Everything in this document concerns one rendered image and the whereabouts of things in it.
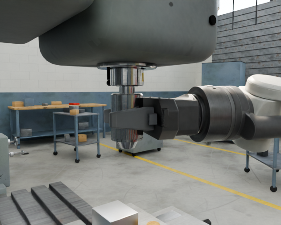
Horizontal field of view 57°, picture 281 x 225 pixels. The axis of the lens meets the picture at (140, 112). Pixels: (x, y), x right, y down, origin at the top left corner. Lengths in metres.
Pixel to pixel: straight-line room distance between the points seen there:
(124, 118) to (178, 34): 0.13
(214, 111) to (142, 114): 0.10
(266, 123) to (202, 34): 0.16
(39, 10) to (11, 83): 6.69
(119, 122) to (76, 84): 7.06
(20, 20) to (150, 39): 0.13
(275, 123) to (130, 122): 0.21
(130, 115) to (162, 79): 8.75
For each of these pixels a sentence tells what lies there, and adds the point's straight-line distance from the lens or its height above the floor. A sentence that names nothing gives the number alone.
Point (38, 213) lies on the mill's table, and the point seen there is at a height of 0.93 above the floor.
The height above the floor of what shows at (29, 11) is 1.34.
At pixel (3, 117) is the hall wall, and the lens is 6.91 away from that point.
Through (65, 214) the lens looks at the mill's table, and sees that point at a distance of 0.79.
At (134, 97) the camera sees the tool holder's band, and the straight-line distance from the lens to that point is 0.35.
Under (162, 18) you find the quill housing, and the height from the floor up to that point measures 1.35.
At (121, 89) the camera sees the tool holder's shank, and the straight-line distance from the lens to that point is 0.37.
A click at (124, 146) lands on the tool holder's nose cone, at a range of 0.37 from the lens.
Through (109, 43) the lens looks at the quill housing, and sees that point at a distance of 0.26.
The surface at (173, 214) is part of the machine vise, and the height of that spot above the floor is 1.00.
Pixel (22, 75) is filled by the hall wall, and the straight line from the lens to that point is 6.98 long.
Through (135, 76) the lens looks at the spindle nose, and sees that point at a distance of 0.36.
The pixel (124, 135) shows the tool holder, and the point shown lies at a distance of 0.36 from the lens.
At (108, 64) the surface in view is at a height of 1.31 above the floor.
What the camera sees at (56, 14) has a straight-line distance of 0.25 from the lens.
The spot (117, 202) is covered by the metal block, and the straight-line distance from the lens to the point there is 0.48.
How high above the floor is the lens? 1.28
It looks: 5 degrees down
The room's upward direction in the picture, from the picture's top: straight up
